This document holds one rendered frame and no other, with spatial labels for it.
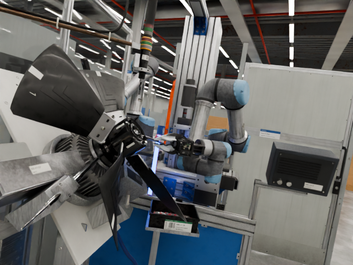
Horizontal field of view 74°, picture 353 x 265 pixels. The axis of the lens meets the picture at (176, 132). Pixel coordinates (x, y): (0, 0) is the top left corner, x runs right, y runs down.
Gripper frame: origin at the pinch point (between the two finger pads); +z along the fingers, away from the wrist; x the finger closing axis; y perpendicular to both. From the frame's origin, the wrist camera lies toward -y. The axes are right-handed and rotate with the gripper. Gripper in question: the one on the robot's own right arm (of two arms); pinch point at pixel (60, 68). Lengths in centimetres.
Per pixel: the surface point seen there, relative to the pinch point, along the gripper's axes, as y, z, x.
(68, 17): -30.8, -7.6, 21.3
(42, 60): -2, 34, -70
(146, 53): -14, -2, -65
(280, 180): 23, -58, -109
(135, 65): -9, 1, -64
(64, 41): -16.4, -7.5, 19.3
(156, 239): 62, -22, -76
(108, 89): 2, 3, -54
